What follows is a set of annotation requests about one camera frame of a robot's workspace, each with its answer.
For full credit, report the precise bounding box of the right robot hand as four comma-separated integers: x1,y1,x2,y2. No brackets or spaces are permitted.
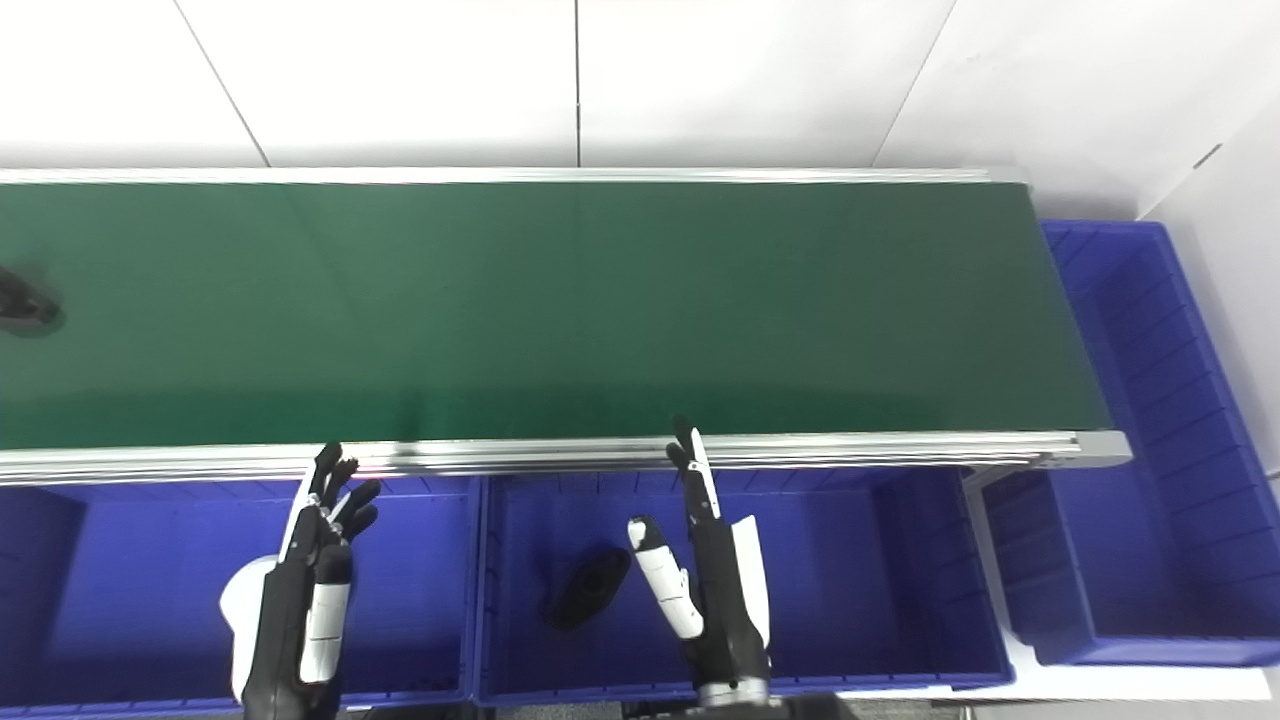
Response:
627,418,773,706

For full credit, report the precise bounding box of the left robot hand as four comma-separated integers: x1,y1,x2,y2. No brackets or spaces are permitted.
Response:
243,442,383,720

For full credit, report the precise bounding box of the black flange part with boss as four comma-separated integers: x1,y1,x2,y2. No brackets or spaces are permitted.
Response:
0,265,61,336

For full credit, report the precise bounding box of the white cylindrical plastic part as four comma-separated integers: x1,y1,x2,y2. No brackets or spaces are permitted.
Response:
220,555,281,701

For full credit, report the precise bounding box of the blue plastic bin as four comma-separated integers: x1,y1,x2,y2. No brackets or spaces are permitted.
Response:
0,475,482,717
474,467,1017,709
984,220,1280,669

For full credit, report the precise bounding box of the black oval flange part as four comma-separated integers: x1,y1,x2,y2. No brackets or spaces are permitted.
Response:
545,545,633,631

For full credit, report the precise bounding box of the green conveyor belt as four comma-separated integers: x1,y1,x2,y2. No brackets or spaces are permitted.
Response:
0,182,1113,451

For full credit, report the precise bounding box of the aluminium conveyor side rail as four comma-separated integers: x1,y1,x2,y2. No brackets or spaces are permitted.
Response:
0,431,1134,489
0,167,1031,188

